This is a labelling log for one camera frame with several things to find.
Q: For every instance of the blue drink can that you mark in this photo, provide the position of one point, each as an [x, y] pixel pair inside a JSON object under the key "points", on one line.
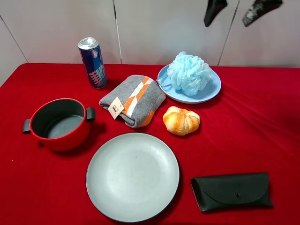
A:
{"points": [[92, 59]]}

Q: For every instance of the large grey plate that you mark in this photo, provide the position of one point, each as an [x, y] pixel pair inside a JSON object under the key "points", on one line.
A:
{"points": [[132, 177]]}

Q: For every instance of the grey orange folded towel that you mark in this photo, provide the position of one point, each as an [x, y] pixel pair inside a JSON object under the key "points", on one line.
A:
{"points": [[135, 100]]}

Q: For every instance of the black glasses case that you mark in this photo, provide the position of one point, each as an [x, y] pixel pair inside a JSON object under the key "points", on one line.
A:
{"points": [[231, 191]]}

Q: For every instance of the orange pumpkin-shaped bread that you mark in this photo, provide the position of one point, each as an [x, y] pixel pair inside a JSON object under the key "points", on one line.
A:
{"points": [[180, 121]]}

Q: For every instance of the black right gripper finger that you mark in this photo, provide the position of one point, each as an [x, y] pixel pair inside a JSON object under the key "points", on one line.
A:
{"points": [[258, 9]]}

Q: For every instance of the red pot with black handles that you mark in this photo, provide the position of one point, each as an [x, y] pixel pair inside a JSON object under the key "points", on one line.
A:
{"points": [[61, 124]]}

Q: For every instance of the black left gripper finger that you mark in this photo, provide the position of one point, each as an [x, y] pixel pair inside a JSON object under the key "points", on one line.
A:
{"points": [[213, 8]]}

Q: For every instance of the light blue plastic plate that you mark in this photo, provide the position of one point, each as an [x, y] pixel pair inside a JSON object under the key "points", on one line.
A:
{"points": [[211, 89]]}

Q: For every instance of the light blue bath loofah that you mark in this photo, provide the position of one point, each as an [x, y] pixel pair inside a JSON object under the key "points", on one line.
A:
{"points": [[187, 73]]}

